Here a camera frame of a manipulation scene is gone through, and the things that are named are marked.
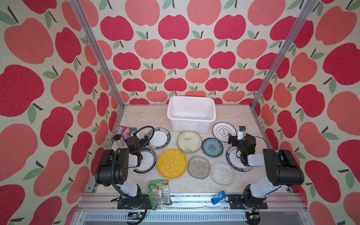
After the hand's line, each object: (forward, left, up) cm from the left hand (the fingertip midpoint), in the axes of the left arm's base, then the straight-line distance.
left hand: (139, 136), depth 95 cm
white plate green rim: (-16, -7, -7) cm, 19 cm away
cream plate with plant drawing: (-2, -35, -4) cm, 35 cm away
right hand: (0, -68, +2) cm, 68 cm away
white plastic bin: (+24, -37, -3) cm, 45 cm away
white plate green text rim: (+1, -14, -4) cm, 15 cm away
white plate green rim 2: (-13, -63, -5) cm, 65 cm away
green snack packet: (-34, -16, -4) cm, 38 cm away
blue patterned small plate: (-5, -51, -5) cm, 51 cm away
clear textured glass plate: (-23, -54, -5) cm, 59 cm away
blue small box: (-37, -48, -2) cm, 61 cm away
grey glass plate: (-19, -40, -5) cm, 45 cm away
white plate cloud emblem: (+8, -59, -4) cm, 60 cm away
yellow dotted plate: (-17, -23, -6) cm, 29 cm away
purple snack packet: (+6, +12, -3) cm, 14 cm away
